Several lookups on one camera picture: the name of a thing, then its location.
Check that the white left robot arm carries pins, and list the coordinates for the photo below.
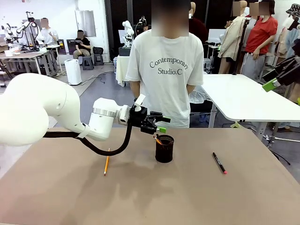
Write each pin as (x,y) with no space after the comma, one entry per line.
(35,105)

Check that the black bag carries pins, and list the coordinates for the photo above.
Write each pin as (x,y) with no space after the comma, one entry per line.
(98,50)

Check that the black mesh pen holder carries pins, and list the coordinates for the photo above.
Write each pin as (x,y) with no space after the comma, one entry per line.
(164,152)

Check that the mannequin with patterned hat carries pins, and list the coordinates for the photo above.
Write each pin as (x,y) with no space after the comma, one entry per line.
(290,30)

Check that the seated person in black shirt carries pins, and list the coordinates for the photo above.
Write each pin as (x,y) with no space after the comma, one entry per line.
(82,45)

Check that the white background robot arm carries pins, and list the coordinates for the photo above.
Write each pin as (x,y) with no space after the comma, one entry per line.
(25,27)
(127,25)

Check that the yellow pencil with eraser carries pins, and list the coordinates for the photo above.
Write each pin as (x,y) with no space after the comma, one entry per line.
(158,141)
(107,161)

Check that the mannequin in beige jacket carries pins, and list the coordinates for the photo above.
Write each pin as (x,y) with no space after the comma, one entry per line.
(232,39)

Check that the mannequin in dark red top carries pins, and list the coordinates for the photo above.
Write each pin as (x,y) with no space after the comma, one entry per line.
(198,28)

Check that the black equipment box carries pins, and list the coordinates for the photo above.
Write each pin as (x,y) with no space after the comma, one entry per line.
(124,51)

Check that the wooden work table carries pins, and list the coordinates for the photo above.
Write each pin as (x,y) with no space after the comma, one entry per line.
(23,56)

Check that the small green bracket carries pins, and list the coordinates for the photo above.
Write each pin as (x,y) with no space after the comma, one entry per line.
(235,125)

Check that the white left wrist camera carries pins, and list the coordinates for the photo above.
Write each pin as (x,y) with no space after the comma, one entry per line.
(140,99)

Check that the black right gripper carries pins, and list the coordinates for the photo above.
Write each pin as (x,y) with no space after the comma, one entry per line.
(290,69)

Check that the clear plastic bag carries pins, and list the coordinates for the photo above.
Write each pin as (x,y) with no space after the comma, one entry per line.
(199,95)

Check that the grey wall cabinet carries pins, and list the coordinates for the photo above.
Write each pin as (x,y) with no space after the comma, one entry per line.
(85,23)

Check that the cream cloth covered table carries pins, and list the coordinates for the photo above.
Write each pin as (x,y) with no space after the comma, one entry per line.
(122,70)

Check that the grey plastic stool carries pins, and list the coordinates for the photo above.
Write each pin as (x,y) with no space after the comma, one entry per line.
(99,59)
(88,63)

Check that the black marker with pink cap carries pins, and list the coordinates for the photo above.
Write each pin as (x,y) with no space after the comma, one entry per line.
(219,162)

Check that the metal stand base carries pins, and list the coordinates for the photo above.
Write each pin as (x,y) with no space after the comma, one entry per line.
(281,139)

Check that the person in white t-shirt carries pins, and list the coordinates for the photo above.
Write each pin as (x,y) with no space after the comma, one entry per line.
(164,82)

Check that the white rectangular table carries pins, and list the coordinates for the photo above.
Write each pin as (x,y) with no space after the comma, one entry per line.
(246,98)

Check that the cardboard box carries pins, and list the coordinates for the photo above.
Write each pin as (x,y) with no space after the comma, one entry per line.
(3,47)

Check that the seated person in white shirt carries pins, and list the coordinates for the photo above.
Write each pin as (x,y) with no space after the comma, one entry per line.
(48,34)

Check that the white air purifier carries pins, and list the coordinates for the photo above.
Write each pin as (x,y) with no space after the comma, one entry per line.
(73,71)

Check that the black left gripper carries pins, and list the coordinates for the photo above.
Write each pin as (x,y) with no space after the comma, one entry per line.
(138,116)

